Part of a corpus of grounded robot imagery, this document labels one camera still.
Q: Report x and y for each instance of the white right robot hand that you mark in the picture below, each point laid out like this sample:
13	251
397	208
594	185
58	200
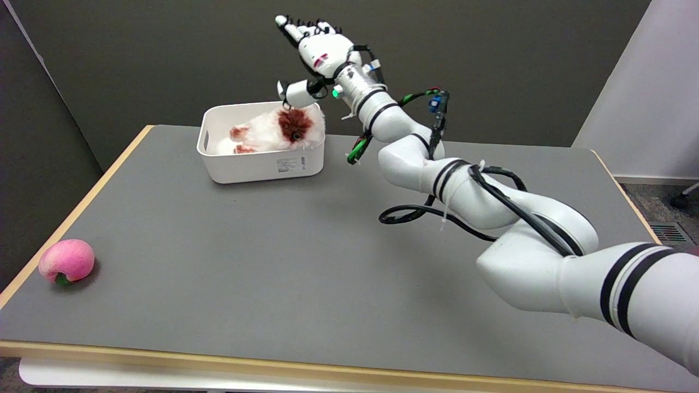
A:
317	54

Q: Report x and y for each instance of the white fluffy plush toy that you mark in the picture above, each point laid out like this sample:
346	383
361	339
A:
273	134

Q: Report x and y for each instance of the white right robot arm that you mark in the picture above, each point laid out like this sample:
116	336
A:
491	218

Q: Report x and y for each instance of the white plastic storage box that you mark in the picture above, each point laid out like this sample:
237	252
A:
256	144

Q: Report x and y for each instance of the pink plush peach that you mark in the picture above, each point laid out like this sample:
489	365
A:
66	261

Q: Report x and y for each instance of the black chair caster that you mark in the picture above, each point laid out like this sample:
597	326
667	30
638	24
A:
680	200

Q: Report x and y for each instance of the floor vent grille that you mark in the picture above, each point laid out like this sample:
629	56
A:
668	232

